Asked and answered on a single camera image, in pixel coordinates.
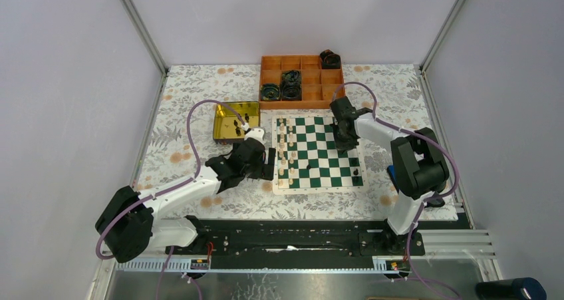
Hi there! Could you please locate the black tape roll behind tray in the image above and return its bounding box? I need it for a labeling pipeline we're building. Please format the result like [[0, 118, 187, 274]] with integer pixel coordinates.
[[319, 49, 341, 69]]

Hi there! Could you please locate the dark grey cloth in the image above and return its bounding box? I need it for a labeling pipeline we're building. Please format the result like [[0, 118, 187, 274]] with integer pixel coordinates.
[[426, 197, 446, 208]]

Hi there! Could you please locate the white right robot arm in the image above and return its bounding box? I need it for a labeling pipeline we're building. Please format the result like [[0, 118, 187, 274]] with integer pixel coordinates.
[[330, 96, 450, 255]]

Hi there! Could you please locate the green white chess board mat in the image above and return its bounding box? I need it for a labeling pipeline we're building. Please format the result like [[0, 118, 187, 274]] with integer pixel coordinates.
[[271, 114, 369, 195]]

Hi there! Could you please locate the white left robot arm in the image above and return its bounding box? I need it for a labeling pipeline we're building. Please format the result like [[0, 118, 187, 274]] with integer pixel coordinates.
[[94, 138, 277, 263]]

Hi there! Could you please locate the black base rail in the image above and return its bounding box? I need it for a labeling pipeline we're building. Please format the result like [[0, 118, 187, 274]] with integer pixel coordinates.
[[166, 217, 426, 270]]

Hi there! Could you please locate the orange wooden compartment tray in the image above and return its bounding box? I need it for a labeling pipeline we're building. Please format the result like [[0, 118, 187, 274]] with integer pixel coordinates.
[[258, 55, 345, 110]]

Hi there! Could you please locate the black tape roll in tray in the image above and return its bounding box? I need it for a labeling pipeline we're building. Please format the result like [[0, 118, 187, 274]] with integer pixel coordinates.
[[281, 70, 301, 84], [259, 83, 281, 101], [280, 83, 302, 101]]

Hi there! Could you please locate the white chess pieces row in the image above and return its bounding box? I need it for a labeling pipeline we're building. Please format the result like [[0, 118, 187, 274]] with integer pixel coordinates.
[[275, 116, 297, 190]]

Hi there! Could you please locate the blue cloth pouch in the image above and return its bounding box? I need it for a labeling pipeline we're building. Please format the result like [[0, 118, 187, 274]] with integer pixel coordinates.
[[386, 165, 400, 193]]

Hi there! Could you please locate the gold metal tin box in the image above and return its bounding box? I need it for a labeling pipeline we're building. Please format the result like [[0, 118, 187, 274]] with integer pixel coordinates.
[[213, 101, 260, 145]]

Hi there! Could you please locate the floral table cloth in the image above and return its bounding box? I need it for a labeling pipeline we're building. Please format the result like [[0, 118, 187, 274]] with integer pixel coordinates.
[[134, 65, 430, 220]]

